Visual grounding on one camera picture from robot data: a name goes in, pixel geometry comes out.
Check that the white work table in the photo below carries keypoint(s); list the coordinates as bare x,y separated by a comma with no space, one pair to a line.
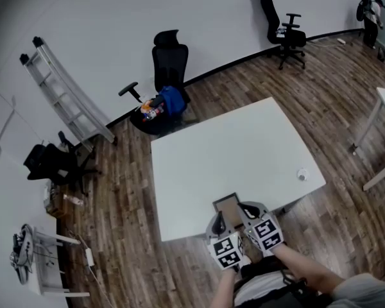
231,152

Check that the aluminium ladder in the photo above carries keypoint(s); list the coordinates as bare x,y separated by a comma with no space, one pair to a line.
67,98

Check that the person's dark trousers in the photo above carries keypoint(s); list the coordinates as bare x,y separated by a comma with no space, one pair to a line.
263,266

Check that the person's light shirt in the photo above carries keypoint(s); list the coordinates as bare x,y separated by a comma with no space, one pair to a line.
365,292

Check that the black framed picture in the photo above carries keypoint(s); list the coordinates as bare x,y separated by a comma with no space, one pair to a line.
229,208

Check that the person's right forearm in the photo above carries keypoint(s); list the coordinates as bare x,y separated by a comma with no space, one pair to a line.
308,268

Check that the person's left forearm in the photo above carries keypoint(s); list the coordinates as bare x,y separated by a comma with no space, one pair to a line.
227,290

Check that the clear plastic bottle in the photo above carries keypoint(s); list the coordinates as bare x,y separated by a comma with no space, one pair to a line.
73,200

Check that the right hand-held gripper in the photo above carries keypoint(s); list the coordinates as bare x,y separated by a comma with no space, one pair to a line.
264,234

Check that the blue bag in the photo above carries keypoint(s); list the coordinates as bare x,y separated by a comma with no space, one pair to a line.
172,100

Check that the black chest harness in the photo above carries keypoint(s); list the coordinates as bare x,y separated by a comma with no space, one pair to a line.
293,287

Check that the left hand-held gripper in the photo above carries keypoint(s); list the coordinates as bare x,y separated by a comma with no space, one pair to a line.
226,252

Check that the black office chair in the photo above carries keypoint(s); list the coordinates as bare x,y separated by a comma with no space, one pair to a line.
170,66
51,168
290,37

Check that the person's white shoe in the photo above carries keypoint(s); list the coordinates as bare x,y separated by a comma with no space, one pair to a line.
246,261

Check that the orange snack packet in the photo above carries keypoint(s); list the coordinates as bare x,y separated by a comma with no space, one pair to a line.
146,106

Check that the brown cardboard box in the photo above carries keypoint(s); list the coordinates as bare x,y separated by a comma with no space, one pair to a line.
54,204

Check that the red drink bottle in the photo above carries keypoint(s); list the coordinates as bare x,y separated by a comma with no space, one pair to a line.
154,112

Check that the white side table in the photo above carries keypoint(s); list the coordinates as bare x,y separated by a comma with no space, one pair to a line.
46,268

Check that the white power strip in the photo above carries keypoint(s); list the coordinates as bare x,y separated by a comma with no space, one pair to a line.
90,257
341,40

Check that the small dark floor bag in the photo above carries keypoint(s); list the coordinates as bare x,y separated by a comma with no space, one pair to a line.
381,54

